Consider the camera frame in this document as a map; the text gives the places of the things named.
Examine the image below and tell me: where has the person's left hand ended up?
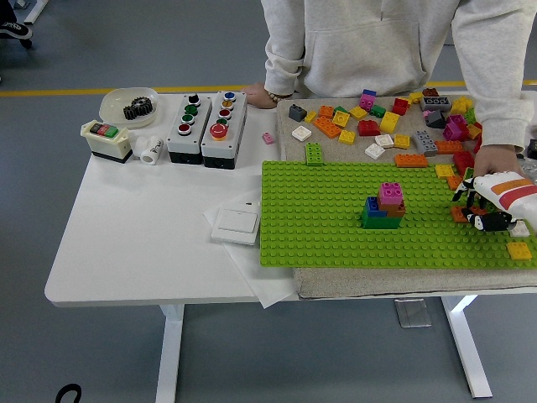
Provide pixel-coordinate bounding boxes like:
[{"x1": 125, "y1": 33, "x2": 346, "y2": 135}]
[{"x1": 472, "y1": 144, "x2": 526, "y2": 180}]

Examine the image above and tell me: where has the person's right hand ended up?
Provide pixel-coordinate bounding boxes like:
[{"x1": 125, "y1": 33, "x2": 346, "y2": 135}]
[{"x1": 245, "y1": 82, "x2": 279, "y2": 110}]

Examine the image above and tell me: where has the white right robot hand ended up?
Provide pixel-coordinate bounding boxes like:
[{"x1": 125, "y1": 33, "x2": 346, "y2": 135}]
[{"x1": 451, "y1": 170, "x2": 537, "y2": 234}]

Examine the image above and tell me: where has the green studded baseplate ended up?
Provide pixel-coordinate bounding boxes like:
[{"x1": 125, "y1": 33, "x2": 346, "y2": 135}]
[{"x1": 258, "y1": 160, "x2": 537, "y2": 270}]

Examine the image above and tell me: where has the large red brick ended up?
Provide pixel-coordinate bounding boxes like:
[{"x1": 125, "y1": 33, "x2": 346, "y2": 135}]
[{"x1": 452, "y1": 150, "x2": 476, "y2": 175}]

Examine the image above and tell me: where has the grey brick with holes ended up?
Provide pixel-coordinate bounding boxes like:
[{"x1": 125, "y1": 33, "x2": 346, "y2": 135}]
[{"x1": 425, "y1": 91, "x2": 456, "y2": 112}]

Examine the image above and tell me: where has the magenta two-by-two brick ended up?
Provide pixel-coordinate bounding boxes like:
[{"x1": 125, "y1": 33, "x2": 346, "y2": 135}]
[{"x1": 378, "y1": 182, "x2": 405, "y2": 207}]

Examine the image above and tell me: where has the yellow curved brick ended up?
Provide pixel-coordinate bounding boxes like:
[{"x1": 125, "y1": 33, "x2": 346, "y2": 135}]
[{"x1": 380, "y1": 110, "x2": 401, "y2": 133}]

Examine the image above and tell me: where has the dark green brick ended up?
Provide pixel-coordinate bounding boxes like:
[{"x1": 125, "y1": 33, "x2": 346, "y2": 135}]
[{"x1": 361, "y1": 207, "x2": 402, "y2": 230}]

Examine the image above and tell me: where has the grey emergency-stop control box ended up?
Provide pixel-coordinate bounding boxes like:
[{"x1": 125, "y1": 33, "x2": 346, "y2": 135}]
[{"x1": 201, "y1": 90, "x2": 248, "y2": 170}]

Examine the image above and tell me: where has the green two-by-three plate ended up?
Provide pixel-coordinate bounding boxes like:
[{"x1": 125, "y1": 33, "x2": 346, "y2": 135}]
[{"x1": 305, "y1": 142, "x2": 326, "y2": 167}]

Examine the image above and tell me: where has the grey four-button control box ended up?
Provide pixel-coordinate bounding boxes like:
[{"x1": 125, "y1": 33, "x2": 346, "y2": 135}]
[{"x1": 166, "y1": 92, "x2": 213, "y2": 165}]

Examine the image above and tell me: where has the white pipe tee fitting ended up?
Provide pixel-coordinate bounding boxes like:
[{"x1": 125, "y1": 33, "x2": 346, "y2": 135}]
[{"x1": 133, "y1": 133, "x2": 164, "y2": 165}]

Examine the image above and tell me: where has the person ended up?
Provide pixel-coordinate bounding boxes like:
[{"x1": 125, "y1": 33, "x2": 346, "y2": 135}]
[{"x1": 263, "y1": 0, "x2": 537, "y2": 154}]

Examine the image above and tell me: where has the white plastic bowl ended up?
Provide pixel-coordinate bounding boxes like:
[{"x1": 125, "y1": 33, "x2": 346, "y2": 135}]
[{"x1": 99, "y1": 86, "x2": 161, "y2": 129}]

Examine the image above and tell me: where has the metal floor plate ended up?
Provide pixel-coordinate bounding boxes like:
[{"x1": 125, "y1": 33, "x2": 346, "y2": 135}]
[{"x1": 394, "y1": 297, "x2": 433, "y2": 329}]

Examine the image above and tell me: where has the grey-brown mat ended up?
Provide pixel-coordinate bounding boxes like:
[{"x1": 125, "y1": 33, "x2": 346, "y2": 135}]
[{"x1": 275, "y1": 95, "x2": 537, "y2": 300}]

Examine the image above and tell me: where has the white table leg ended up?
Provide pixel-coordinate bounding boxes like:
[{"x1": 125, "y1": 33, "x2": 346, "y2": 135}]
[
  {"x1": 440, "y1": 295, "x2": 494, "y2": 399},
  {"x1": 154, "y1": 304, "x2": 185, "y2": 403}
]

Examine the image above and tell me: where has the white paper sheet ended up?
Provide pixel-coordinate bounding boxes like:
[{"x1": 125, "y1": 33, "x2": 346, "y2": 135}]
[{"x1": 204, "y1": 188, "x2": 301, "y2": 311}]

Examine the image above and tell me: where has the white furniture foot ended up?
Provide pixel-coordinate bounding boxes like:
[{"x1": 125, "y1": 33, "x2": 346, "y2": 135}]
[{"x1": 23, "y1": 0, "x2": 50, "y2": 24}]

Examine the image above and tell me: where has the black sneaker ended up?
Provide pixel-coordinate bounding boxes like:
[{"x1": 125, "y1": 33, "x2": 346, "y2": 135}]
[{"x1": 0, "y1": 21, "x2": 34, "y2": 42}]

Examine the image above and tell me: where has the white wall switch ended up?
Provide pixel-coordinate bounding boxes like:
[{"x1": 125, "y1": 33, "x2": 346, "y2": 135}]
[{"x1": 211, "y1": 207, "x2": 261, "y2": 246}]

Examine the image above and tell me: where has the beige red-green switch box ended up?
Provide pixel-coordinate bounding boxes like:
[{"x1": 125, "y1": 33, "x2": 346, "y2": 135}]
[{"x1": 80, "y1": 119, "x2": 131, "y2": 165}]

